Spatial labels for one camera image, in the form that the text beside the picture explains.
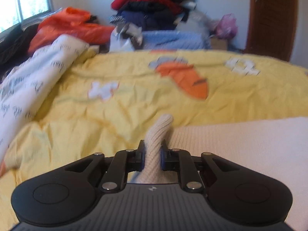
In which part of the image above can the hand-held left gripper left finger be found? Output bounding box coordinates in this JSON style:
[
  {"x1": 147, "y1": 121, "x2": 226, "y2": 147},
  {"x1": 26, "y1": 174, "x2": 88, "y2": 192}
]
[{"x1": 64, "y1": 140, "x2": 146, "y2": 193}]

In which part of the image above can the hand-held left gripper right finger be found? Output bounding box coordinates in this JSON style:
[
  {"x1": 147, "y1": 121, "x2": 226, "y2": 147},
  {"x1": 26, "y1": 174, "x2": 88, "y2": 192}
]
[{"x1": 161, "y1": 143, "x2": 241, "y2": 193}]

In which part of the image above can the white knit sweater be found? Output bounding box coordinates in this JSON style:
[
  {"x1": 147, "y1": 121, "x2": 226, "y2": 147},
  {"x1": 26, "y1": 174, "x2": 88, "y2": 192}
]
[{"x1": 130, "y1": 113, "x2": 308, "y2": 231}]

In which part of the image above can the yellow printed bedspread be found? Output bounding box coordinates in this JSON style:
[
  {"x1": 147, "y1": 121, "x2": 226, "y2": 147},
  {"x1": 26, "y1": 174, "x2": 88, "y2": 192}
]
[{"x1": 0, "y1": 49, "x2": 308, "y2": 231}]

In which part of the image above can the light blue knitted cloth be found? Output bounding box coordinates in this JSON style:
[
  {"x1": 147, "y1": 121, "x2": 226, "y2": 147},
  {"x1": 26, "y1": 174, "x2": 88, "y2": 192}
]
[{"x1": 141, "y1": 31, "x2": 210, "y2": 52}]

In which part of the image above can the brown cardboard box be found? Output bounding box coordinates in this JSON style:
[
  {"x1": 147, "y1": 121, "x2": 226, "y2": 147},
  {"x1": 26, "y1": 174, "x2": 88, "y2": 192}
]
[{"x1": 211, "y1": 38, "x2": 228, "y2": 50}]

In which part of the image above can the white printed blanket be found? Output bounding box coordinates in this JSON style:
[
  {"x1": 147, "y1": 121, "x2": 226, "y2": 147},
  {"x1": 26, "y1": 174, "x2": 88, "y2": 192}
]
[{"x1": 0, "y1": 34, "x2": 97, "y2": 164}]

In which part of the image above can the dark navy garment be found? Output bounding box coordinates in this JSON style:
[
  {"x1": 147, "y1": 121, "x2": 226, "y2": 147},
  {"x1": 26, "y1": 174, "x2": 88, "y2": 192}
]
[{"x1": 115, "y1": 1, "x2": 186, "y2": 32}]

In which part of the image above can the pink plastic bag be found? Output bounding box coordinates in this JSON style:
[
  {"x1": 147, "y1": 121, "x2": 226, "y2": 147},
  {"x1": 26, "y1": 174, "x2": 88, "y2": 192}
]
[{"x1": 215, "y1": 13, "x2": 238, "y2": 40}]

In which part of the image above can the orange cloth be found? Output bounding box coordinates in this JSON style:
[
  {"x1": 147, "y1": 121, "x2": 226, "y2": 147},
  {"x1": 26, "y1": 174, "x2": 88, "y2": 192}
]
[{"x1": 28, "y1": 7, "x2": 115, "y2": 54}]

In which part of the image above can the black cloth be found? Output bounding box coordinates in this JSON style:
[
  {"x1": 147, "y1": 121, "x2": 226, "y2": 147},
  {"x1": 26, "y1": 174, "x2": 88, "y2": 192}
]
[{"x1": 0, "y1": 23, "x2": 39, "y2": 73}]

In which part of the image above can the brown wooden door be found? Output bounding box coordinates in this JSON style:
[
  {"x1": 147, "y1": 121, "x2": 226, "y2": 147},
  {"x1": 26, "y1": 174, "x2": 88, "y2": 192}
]
[{"x1": 244, "y1": 0, "x2": 299, "y2": 62}]

